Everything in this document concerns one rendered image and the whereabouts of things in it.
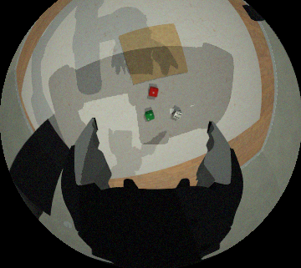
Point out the red die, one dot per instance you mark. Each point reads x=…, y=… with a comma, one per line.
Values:
x=153, y=91

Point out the tan square mat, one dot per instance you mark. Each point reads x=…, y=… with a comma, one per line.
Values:
x=153, y=52

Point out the white die with black pips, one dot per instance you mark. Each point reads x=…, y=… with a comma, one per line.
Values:
x=177, y=113

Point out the green die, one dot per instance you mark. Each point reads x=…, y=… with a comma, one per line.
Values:
x=149, y=115

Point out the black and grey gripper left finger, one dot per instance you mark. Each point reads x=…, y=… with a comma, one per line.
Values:
x=85, y=172

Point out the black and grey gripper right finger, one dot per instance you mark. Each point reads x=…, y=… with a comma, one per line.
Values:
x=221, y=171

